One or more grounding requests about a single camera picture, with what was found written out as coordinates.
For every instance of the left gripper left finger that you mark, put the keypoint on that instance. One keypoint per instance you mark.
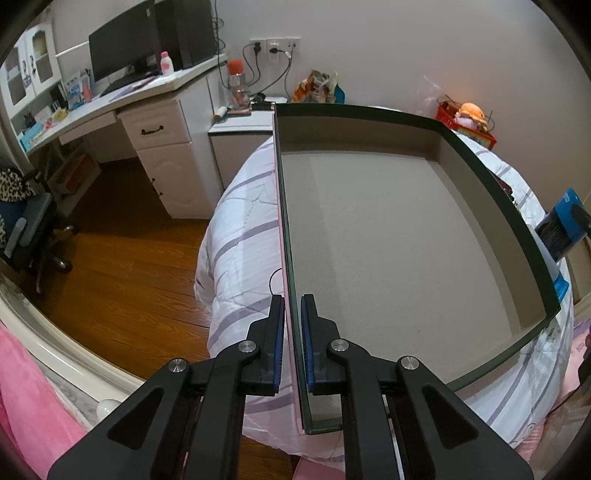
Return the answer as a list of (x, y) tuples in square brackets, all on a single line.
[(185, 421)]

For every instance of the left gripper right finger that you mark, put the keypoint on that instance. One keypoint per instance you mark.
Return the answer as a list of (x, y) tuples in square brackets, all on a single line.
[(400, 421)]

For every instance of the pink box with green rim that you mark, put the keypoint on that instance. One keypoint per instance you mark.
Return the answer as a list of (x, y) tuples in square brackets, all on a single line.
[(406, 241)]

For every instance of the blue black cup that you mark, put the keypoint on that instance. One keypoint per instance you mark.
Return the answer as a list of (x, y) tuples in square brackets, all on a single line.
[(564, 226)]

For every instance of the pink blanket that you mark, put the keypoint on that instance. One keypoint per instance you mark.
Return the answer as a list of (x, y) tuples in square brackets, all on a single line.
[(37, 423)]

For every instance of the office chair with leopard cloth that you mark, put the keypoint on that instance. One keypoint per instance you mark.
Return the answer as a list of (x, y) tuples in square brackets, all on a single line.
[(32, 229)]

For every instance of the white bedside cabinet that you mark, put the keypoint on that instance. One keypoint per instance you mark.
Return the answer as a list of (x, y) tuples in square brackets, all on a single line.
[(237, 136)]

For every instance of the white computer desk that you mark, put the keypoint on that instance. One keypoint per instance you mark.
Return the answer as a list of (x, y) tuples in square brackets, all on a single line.
[(167, 123)]

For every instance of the red storage box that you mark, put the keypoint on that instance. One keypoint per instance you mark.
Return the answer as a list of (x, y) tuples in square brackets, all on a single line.
[(445, 114)]

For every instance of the orange plush toy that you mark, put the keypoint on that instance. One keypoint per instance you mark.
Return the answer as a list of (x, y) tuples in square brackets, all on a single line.
[(471, 116)]

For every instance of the red lidded water bottle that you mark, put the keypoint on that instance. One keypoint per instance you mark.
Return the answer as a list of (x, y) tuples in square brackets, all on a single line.
[(238, 87)]

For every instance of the colourful snack bags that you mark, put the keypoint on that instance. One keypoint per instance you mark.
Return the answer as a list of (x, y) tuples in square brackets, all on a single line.
[(319, 88)]

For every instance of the pink white bottle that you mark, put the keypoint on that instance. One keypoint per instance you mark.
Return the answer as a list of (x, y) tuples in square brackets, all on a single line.
[(166, 64)]

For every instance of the black computer monitor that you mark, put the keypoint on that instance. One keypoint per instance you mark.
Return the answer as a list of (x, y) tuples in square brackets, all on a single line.
[(128, 42)]

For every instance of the white glass door cabinet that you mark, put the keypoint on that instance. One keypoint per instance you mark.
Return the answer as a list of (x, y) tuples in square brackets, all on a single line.
[(30, 69)]

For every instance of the black computer tower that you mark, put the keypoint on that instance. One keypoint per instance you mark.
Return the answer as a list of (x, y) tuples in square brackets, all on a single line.
[(185, 29)]

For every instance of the white wall socket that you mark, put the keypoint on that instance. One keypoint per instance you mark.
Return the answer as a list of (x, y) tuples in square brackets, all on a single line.
[(269, 46)]

